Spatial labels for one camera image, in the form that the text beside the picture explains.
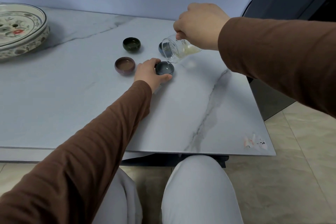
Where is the person's right hand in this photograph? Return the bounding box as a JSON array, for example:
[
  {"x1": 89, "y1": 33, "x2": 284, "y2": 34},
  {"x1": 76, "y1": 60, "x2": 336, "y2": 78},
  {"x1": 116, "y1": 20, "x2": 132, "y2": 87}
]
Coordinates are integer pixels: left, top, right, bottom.
[{"x1": 173, "y1": 2, "x2": 231, "y2": 51}]

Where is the person's left hand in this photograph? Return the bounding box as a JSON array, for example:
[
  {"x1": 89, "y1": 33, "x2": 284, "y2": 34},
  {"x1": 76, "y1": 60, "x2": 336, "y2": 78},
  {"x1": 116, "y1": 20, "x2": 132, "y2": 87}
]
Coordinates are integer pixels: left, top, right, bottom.
[{"x1": 133, "y1": 58, "x2": 173, "y2": 94}]

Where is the dark blue tea cup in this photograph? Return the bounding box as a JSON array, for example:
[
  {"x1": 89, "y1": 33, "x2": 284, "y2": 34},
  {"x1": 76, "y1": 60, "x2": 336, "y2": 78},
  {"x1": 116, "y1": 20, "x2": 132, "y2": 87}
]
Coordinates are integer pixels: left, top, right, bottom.
[{"x1": 155, "y1": 61, "x2": 175, "y2": 76}]

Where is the clear glass pitcher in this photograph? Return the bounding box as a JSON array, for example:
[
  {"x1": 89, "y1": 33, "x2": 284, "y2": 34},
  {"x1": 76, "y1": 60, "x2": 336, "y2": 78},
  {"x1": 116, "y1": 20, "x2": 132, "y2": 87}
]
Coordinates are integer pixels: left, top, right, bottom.
[{"x1": 161, "y1": 33, "x2": 203, "y2": 64}]

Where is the person's left forearm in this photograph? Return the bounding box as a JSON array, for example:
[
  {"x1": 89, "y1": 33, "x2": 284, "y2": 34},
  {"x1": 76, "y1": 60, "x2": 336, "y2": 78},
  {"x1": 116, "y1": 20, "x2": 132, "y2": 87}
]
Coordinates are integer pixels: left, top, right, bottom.
[{"x1": 0, "y1": 80, "x2": 153, "y2": 224}]

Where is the person's right forearm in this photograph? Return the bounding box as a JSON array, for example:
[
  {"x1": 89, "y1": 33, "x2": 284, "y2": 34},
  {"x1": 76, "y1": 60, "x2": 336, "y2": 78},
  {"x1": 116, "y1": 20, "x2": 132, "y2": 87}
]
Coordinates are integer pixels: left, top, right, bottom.
[{"x1": 218, "y1": 17, "x2": 336, "y2": 118}]

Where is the brown purple tea cup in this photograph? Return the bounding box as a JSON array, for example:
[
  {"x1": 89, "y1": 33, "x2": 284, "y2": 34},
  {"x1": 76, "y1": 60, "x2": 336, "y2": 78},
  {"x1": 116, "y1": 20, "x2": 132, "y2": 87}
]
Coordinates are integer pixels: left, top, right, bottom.
[{"x1": 114, "y1": 57, "x2": 136, "y2": 76}]

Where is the dark green tea cup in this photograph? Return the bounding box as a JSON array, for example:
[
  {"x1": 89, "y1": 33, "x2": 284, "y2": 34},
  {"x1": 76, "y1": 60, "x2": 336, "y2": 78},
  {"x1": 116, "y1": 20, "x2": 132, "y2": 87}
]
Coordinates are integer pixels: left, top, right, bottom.
[{"x1": 122, "y1": 37, "x2": 141, "y2": 51}]

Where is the dark grey cabinet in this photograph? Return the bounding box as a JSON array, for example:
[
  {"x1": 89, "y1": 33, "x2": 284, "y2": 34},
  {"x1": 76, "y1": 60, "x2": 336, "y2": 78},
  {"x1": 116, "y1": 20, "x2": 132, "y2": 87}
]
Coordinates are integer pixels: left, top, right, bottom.
[{"x1": 241, "y1": 0, "x2": 336, "y2": 121}]

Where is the torn white sticker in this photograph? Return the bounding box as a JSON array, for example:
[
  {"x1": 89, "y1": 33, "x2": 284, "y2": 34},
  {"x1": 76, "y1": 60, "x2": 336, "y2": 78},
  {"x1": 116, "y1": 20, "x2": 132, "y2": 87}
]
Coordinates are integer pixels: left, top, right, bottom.
[{"x1": 244, "y1": 134, "x2": 268, "y2": 150}]

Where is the person's right leg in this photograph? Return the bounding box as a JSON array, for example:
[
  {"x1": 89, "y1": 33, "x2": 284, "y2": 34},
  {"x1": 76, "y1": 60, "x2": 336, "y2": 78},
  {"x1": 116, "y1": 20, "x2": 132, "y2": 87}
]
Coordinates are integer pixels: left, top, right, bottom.
[{"x1": 161, "y1": 155, "x2": 244, "y2": 224}]

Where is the person's leg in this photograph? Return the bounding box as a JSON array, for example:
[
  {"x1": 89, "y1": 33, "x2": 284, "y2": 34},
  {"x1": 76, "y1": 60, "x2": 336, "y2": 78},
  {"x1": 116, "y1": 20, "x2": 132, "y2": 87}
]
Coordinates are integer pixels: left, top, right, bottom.
[
  {"x1": 92, "y1": 168, "x2": 143, "y2": 224},
  {"x1": 161, "y1": 155, "x2": 244, "y2": 224}
]

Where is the person's left leg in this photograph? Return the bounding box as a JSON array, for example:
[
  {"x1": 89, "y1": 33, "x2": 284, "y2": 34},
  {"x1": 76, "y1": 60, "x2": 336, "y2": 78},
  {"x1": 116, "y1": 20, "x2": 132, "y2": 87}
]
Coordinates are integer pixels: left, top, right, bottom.
[{"x1": 92, "y1": 168, "x2": 143, "y2": 224}]

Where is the floral ceramic tea tray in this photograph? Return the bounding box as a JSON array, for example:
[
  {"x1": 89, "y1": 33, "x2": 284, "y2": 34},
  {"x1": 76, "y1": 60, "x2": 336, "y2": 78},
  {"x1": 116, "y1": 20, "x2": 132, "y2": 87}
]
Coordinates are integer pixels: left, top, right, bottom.
[{"x1": 0, "y1": 2, "x2": 50, "y2": 60}]

